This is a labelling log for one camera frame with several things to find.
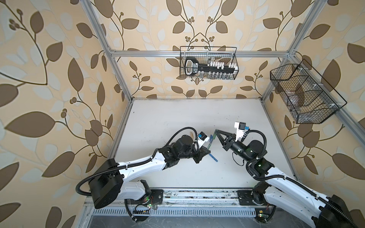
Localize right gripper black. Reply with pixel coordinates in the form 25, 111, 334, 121
216, 130, 252, 164

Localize green pen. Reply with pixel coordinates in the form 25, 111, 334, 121
207, 135, 213, 150

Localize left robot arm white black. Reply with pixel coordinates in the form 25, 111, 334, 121
75, 127, 210, 209

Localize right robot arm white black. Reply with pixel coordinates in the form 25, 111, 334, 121
214, 129, 357, 228

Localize black tool in basket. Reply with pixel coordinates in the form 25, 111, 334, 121
181, 57, 239, 77

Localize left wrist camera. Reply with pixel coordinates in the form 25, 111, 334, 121
197, 132, 210, 148

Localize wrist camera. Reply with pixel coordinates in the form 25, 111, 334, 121
234, 122, 250, 142
197, 132, 210, 148

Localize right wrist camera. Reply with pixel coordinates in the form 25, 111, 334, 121
234, 122, 250, 142

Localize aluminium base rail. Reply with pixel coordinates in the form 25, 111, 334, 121
90, 188, 313, 220

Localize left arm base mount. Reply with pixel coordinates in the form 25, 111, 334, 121
124, 189, 164, 222

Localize back wire basket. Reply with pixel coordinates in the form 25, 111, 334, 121
179, 46, 239, 80

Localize wire basket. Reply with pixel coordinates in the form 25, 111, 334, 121
179, 46, 239, 80
270, 59, 347, 124

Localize right wire basket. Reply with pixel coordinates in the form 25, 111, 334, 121
270, 59, 347, 124

